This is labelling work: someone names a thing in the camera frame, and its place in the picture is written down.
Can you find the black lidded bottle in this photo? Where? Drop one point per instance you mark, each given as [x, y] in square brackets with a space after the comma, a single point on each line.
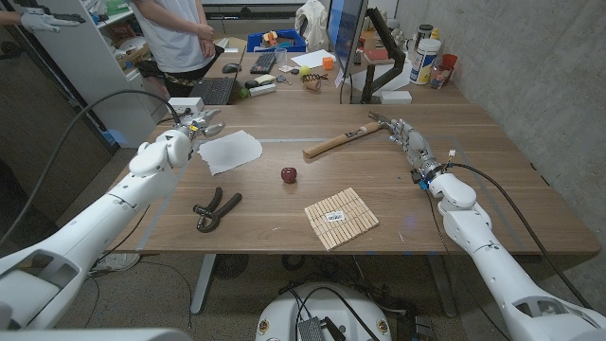
[424, 31]

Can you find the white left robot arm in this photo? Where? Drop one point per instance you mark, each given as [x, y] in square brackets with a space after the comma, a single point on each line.
[104, 213]

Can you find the white power strip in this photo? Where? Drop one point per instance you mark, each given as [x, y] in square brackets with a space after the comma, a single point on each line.
[184, 103]

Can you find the white shelf cabinet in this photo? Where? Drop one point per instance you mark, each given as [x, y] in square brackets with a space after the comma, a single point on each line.
[94, 71]

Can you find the yellow tennis ball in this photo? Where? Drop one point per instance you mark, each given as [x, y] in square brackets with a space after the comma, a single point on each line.
[304, 71]

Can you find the person in white t-shirt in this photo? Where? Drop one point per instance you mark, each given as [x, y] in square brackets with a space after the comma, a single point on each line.
[175, 38]

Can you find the white flat box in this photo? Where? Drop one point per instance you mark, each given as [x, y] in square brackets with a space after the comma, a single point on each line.
[396, 97]

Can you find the white robot torso base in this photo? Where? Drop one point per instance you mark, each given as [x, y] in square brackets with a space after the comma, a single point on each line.
[284, 312]

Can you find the clear plastic cup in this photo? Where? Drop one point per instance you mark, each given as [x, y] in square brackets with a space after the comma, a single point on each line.
[281, 57]

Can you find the black hand grip tool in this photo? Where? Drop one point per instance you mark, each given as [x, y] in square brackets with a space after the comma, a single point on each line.
[213, 215]

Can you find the blue plastic bin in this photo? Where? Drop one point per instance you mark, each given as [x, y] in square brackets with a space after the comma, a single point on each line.
[296, 45]

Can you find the white paper sheet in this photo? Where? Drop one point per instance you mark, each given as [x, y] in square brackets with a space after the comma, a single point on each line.
[310, 59]

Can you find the orange cube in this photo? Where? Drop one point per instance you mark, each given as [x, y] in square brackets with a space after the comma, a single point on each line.
[328, 63]

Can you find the green ball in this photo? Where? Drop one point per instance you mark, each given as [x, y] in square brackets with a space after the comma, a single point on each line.
[244, 93]

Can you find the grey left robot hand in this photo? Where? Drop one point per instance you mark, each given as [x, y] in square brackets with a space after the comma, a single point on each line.
[201, 124]

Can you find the red cup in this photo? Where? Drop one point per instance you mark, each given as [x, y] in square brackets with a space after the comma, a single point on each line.
[450, 61]

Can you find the white paper towel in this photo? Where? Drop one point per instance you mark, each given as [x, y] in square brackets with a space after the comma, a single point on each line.
[229, 151]

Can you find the black keyboard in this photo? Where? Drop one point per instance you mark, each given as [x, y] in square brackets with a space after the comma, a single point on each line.
[263, 62]

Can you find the grey gloved person hand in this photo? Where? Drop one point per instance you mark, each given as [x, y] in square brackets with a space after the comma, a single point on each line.
[40, 22]

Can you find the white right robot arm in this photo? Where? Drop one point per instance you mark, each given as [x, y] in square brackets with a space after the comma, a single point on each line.
[497, 256]

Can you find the white bag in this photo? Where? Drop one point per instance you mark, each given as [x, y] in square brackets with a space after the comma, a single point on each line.
[315, 21]

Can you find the black computer monitor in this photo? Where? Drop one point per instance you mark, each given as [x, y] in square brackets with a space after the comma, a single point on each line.
[345, 28]

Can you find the wooden slat trivet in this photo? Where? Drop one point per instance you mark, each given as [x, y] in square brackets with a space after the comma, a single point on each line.
[341, 218]

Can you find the black computer mouse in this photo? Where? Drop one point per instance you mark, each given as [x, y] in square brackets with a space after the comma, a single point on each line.
[231, 68]

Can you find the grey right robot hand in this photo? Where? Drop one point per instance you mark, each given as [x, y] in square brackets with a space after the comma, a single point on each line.
[416, 147]

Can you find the white wipes canister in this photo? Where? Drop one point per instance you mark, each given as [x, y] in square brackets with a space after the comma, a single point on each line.
[424, 61]

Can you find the black laptop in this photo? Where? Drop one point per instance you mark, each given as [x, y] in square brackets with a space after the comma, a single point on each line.
[215, 90]

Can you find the red apple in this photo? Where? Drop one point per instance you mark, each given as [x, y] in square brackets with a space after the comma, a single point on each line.
[289, 174]

